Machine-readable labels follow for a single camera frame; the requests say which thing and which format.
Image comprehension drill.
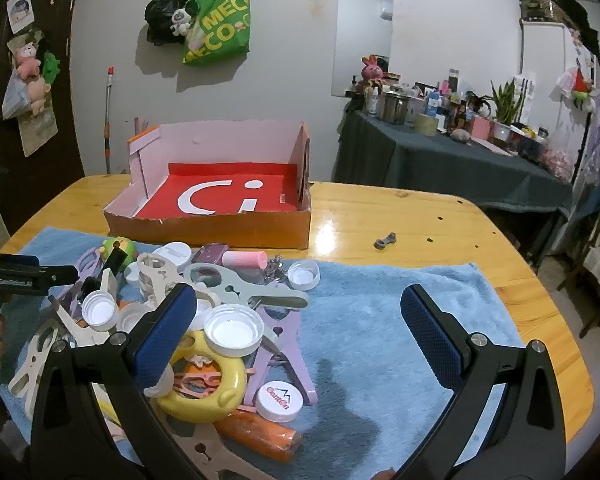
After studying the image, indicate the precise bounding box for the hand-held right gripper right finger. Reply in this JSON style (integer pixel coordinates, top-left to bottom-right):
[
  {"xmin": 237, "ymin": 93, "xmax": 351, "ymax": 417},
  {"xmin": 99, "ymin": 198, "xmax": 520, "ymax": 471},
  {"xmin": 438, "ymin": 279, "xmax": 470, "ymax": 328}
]
[{"xmin": 395, "ymin": 284, "xmax": 568, "ymax": 480}]

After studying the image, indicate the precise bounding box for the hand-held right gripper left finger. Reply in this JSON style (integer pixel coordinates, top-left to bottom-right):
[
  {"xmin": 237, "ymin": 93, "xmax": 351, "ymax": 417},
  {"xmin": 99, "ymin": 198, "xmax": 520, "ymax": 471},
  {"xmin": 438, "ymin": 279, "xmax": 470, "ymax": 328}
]
[{"xmin": 30, "ymin": 282, "xmax": 201, "ymax": 480}]

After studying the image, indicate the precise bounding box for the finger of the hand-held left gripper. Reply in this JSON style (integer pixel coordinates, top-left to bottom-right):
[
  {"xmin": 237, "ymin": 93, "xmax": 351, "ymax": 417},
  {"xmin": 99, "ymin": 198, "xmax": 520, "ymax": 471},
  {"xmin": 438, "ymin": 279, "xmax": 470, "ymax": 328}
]
[{"xmin": 37, "ymin": 262, "xmax": 79, "ymax": 288}]

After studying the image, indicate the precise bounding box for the large white bottle cap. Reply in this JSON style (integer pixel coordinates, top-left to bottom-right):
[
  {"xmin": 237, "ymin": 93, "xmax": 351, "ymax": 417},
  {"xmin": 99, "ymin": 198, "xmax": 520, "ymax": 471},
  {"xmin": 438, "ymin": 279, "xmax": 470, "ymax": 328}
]
[{"xmin": 203, "ymin": 306, "xmax": 265, "ymax": 358}]

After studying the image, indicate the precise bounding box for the orange cardboard box red inside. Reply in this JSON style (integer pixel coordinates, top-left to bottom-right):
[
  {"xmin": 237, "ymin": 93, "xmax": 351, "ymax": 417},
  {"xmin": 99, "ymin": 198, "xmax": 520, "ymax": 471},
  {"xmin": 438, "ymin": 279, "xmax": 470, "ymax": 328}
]
[{"xmin": 103, "ymin": 119, "xmax": 313, "ymax": 251}]

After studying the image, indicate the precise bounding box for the pink hair clip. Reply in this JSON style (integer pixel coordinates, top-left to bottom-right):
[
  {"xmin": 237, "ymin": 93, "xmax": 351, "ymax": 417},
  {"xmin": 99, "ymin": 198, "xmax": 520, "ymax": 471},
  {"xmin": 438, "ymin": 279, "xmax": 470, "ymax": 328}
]
[{"xmin": 172, "ymin": 365, "xmax": 223, "ymax": 401}]

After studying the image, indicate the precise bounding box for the black tube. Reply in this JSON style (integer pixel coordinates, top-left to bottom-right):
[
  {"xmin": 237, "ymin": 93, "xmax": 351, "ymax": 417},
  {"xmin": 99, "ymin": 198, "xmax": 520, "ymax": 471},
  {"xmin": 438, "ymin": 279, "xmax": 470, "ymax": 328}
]
[{"xmin": 104, "ymin": 247, "xmax": 128, "ymax": 281}]

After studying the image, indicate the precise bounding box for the blue towel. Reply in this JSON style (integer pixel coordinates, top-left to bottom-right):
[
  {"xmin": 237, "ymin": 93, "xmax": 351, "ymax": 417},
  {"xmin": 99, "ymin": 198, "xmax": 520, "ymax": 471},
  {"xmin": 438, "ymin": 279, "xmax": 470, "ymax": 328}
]
[{"xmin": 0, "ymin": 226, "xmax": 531, "ymax": 480}]

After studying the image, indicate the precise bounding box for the green yellow round toy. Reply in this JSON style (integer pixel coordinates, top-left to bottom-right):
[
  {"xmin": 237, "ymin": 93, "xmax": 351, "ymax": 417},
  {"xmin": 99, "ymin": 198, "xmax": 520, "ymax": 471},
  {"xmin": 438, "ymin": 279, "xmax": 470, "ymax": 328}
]
[{"xmin": 101, "ymin": 236, "xmax": 136, "ymax": 273}]

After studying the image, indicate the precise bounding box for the grey-green plastic clamp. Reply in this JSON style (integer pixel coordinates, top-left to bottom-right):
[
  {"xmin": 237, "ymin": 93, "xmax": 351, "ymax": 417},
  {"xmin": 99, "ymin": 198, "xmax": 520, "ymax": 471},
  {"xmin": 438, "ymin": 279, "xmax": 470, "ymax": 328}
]
[{"xmin": 184, "ymin": 262, "xmax": 311, "ymax": 311}]

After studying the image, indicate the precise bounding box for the mauve small case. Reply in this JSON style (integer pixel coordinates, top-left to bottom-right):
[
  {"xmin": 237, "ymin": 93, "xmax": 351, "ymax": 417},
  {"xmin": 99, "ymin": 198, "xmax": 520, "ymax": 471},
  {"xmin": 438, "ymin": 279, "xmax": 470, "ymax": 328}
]
[{"xmin": 192, "ymin": 243, "xmax": 231, "ymax": 266}]

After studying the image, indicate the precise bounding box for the dark wooden door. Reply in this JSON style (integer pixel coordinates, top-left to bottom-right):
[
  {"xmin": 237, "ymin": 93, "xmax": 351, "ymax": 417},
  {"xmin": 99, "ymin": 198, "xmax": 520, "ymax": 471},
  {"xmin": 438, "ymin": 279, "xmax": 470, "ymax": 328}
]
[{"xmin": 0, "ymin": 0, "xmax": 86, "ymax": 238}]

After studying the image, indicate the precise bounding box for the pink tube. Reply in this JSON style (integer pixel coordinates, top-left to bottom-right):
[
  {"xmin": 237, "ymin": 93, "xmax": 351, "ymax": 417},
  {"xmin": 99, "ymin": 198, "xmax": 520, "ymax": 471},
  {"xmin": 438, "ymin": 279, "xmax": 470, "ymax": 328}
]
[{"xmin": 222, "ymin": 250, "xmax": 268, "ymax": 271}]

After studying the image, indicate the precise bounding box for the white lid red print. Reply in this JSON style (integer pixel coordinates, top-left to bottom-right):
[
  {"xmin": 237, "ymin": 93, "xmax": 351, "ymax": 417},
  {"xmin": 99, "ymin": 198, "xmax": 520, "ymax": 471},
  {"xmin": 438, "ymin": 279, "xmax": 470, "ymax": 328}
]
[{"xmin": 256, "ymin": 381, "xmax": 301, "ymax": 423}]

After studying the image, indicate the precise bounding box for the orange tube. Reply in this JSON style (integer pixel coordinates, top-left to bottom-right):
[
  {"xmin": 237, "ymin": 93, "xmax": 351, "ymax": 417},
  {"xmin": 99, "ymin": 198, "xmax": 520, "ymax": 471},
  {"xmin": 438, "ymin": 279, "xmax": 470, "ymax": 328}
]
[{"xmin": 215, "ymin": 410, "xmax": 301, "ymax": 463}]

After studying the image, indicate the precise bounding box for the paper door poster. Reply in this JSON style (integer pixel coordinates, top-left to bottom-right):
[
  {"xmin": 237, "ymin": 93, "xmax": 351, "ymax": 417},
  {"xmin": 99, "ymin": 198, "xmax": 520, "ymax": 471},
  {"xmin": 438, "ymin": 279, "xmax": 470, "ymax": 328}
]
[{"xmin": 17, "ymin": 105, "xmax": 59, "ymax": 157}]

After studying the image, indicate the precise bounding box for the table with dark green cloth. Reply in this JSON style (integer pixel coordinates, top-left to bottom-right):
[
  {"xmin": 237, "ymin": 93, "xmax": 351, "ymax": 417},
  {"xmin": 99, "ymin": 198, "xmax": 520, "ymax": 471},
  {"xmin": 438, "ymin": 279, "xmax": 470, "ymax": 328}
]
[{"xmin": 332, "ymin": 107, "xmax": 573, "ymax": 261}]

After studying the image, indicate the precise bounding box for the clear plastic bag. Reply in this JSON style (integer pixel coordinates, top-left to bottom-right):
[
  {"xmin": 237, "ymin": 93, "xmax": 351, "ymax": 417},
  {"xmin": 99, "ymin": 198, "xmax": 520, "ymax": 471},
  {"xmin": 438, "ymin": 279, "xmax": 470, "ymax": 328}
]
[{"xmin": 2, "ymin": 67, "xmax": 35, "ymax": 121}]

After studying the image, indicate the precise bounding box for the pale pink plush toy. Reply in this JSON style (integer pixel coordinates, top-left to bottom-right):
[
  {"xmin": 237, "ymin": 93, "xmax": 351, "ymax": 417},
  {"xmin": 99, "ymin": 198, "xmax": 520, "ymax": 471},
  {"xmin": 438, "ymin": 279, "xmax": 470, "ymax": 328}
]
[{"xmin": 27, "ymin": 77, "xmax": 50, "ymax": 116}]

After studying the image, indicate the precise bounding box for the pink paper sheet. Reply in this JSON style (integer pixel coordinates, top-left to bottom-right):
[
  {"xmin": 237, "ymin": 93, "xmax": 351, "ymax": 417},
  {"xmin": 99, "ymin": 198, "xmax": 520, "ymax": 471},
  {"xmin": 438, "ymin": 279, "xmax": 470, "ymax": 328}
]
[{"xmin": 472, "ymin": 137, "xmax": 513, "ymax": 157}]

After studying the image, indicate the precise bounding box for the green plush toy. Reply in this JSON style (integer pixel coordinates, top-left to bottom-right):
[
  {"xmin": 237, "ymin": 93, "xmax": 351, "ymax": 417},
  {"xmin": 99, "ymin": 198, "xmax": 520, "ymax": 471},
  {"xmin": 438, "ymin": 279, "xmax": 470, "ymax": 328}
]
[{"xmin": 42, "ymin": 52, "xmax": 61, "ymax": 83}]

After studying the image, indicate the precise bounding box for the metal pot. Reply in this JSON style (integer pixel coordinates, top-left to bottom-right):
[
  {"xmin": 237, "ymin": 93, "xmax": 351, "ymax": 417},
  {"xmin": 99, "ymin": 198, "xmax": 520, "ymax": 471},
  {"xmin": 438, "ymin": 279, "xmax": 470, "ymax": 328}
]
[{"xmin": 377, "ymin": 91, "xmax": 411, "ymax": 125}]

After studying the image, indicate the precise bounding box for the potted green plant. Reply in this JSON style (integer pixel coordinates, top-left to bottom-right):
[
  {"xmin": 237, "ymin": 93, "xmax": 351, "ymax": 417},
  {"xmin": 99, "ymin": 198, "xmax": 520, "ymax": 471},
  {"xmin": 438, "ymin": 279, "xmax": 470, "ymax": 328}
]
[{"xmin": 490, "ymin": 79, "xmax": 528, "ymax": 126}]

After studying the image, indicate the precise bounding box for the white door sticker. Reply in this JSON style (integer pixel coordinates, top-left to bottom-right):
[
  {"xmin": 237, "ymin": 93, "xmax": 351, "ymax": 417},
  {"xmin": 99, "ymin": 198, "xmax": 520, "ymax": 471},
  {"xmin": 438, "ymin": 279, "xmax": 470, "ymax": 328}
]
[{"xmin": 7, "ymin": 0, "xmax": 35, "ymax": 33}]

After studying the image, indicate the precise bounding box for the pink rabbit plush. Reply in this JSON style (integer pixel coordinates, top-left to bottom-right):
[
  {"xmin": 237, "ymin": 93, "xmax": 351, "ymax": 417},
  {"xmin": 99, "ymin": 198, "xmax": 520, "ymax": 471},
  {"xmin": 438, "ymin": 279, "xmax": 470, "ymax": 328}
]
[{"xmin": 361, "ymin": 55, "xmax": 387, "ymax": 83}]

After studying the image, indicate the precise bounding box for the white plush toy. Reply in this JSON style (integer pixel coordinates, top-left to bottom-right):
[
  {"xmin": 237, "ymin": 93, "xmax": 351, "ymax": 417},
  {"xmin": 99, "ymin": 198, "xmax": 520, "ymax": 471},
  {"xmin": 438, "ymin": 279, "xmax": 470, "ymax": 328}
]
[{"xmin": 171, "ymin": 9, "xmax": 195, "ymax": 37}]

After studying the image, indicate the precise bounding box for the black plastic bag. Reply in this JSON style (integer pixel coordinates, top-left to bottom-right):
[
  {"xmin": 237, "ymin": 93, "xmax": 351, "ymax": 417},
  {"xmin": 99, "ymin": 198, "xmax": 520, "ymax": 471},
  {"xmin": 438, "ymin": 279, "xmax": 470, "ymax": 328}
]
[{"xmin": 144, "ymin": 0, "xmax": 193, "ymax": 46}]

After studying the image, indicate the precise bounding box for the strawberry plush toy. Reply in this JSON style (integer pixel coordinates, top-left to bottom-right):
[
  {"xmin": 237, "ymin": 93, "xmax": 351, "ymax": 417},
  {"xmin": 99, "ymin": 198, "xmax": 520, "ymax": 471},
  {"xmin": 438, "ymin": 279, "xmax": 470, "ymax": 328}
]
[{"xmin": 557, "ymin": 62, "xmax": 600, "ymax": 111}]

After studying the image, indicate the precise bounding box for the green tote bag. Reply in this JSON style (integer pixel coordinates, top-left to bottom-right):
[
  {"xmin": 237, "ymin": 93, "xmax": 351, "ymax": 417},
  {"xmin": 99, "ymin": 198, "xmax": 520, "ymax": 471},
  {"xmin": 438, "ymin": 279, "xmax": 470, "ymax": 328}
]
[{"xmin": 182, "ymin": 0, "xmax": 251, "ymax": 67}]

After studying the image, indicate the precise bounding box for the white cabinet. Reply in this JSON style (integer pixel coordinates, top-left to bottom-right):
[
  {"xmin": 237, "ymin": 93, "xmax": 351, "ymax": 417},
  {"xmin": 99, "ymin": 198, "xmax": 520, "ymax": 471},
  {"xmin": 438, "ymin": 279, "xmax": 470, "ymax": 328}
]
[{"xmin": 520, "ymin": 20, "xmax": 598, "ymax": 181}]

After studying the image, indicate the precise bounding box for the dark storage box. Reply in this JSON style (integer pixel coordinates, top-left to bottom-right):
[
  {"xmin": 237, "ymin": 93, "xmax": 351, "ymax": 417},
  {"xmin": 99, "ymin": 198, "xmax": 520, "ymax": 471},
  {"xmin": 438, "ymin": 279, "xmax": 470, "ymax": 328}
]
[{"xmin": 520, "ymin": 0, "xmax": 581, "ymax": 23}]

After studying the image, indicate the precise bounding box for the black cloth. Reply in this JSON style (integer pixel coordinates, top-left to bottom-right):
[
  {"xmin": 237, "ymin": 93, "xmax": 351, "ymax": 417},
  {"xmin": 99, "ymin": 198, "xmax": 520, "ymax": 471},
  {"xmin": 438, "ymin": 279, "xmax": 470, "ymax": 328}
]
[{"xmin": 550, "ymin": 0, "xmax": 600, "ymax": 72}]

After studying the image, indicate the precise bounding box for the yellow ring toy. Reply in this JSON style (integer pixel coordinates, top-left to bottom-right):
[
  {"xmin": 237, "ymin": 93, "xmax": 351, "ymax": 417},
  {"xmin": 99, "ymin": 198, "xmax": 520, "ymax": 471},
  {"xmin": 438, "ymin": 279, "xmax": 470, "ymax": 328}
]
[{"xmin": 155, "ymin": 330, "xmax": 248, "ymax": 423}]

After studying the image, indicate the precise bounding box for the metal keychain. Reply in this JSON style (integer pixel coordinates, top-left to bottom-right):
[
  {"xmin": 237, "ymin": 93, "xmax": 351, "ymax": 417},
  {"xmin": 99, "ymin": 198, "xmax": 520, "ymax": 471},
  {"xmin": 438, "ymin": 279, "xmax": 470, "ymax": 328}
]
[{"xmin": 265, "ymin": 255, "xmax": 291, "ymax": 286}]

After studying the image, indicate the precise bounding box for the wall mirror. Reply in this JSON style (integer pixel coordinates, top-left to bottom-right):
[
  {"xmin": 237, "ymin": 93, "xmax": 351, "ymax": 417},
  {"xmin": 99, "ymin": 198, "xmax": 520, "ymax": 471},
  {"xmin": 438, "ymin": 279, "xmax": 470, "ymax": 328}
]
[{"xmin": 331, "ymin": 0, "xmax": 395, "ymax": 98}]

